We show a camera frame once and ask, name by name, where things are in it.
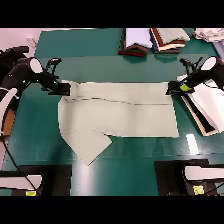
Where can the heap of clothes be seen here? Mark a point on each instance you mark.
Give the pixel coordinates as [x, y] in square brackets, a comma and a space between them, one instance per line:
[210, 34]

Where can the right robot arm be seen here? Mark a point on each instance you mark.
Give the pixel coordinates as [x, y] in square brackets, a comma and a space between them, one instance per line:
[213, 71]

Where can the grey garment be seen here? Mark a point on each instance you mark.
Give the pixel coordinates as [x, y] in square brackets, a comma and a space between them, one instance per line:
[171, 34]

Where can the pale lilac garment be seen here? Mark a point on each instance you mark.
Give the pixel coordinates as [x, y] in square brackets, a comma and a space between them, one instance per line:
[138, 36]

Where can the red-brown garment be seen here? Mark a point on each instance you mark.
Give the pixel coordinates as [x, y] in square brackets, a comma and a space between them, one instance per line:
[166, 44]

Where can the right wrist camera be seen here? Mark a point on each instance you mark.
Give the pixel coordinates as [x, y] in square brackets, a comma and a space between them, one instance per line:
[186, 62]

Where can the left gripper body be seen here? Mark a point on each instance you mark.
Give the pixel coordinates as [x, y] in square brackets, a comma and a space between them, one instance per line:
[59, 88]

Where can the red garment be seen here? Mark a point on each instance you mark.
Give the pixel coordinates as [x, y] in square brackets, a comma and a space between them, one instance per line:
[131, 53]

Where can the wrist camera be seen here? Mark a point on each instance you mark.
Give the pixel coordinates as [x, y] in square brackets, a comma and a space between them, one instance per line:
[186, 62]
[55, 61]

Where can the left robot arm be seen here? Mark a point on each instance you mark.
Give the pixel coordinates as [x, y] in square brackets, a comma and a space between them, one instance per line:
[20, 71]

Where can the tan garment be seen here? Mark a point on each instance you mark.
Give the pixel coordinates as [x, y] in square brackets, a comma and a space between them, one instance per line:
[196, 120]

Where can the black garment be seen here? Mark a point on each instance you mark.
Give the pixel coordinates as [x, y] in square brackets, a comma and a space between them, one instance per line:
[200, 115]

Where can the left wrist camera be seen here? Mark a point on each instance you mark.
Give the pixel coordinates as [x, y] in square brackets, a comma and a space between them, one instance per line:
[55, 61]

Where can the dark brown garment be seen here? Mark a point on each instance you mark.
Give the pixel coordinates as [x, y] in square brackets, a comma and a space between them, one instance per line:
[136, 48]

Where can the beige shirt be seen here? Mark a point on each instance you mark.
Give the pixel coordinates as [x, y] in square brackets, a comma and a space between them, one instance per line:
[133, 115]

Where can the cream garment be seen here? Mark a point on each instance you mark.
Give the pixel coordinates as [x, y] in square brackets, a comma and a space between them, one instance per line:
[171, 47]

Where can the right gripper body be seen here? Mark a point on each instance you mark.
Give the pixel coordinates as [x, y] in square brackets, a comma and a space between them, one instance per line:
[176, 87]

